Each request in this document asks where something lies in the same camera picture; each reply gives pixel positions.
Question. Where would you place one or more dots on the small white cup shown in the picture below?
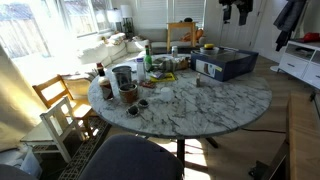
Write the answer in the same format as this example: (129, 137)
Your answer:
(166, 94)

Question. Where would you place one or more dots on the white bottle with blue cap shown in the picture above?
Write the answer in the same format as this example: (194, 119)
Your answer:
(140, 71)

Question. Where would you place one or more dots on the green glass bottle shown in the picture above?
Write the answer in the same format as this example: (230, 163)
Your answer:
(148, 61)

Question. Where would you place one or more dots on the grey metal cup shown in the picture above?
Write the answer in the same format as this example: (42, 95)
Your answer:
(122, 76)

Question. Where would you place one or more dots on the brown sauce bottle dark cap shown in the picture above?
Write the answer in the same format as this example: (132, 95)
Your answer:
(106, 87)

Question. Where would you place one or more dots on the blue cardboard box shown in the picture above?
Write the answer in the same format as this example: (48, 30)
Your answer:
(230, 69)

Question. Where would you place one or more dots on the white drawer cabinet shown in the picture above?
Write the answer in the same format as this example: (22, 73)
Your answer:
(296, 63)

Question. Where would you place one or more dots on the yellow flat packet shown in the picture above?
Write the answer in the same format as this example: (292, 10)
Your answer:
(165, 78)

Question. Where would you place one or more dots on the red ketchup packet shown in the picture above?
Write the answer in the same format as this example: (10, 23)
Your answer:
(147, 84)

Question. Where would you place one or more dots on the striped grey white towel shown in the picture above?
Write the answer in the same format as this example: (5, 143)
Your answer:
(162, 63)

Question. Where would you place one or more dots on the brown ceramic pot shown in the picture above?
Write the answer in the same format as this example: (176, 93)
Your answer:
(128, 94)

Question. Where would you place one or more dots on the black sunglasses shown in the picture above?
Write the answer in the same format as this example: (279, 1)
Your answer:
(133, 110)

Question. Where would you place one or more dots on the orange snack bag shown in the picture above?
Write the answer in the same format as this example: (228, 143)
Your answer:
(182, 63)

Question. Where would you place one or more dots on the silver drink can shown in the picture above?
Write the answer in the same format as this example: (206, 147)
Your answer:
(174, 51)

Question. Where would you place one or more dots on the white sofa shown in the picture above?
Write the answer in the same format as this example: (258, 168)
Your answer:
(110, 50)

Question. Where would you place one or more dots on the orange cushion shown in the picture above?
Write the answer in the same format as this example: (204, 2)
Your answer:
(196, 35)

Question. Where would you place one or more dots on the wooden side table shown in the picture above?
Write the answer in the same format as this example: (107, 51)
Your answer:
(181, 25)

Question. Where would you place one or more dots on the white shade lamp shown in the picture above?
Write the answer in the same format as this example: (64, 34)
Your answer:
(126, 11)
(115, 16)

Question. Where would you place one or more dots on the patterned floor rug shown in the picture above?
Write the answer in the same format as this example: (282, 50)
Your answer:
(85, 150)

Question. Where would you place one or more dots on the natural wooden chair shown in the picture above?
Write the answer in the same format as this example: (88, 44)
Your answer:
(55, 87)

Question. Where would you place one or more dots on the white wooden chair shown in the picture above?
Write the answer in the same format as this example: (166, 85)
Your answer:
(53, 131)

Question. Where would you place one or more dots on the dark hanging clothes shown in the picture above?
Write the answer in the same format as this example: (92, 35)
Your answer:
(243, 8)

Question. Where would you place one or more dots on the dark hanging jacket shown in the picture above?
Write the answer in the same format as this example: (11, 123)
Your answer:
(288, 20)

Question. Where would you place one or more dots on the beige curtain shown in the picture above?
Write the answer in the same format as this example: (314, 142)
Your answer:
(13, 100)

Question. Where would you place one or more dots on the white plastic bag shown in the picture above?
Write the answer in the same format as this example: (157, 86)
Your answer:
(29, 164)

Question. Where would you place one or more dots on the wooden bench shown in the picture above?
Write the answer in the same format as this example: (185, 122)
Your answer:
(303, 140)

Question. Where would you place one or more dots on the red item on cabinet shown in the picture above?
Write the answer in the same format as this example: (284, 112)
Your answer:
(310, 37)

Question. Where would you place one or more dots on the black table pedestal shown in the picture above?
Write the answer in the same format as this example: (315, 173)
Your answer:
(181, 151)

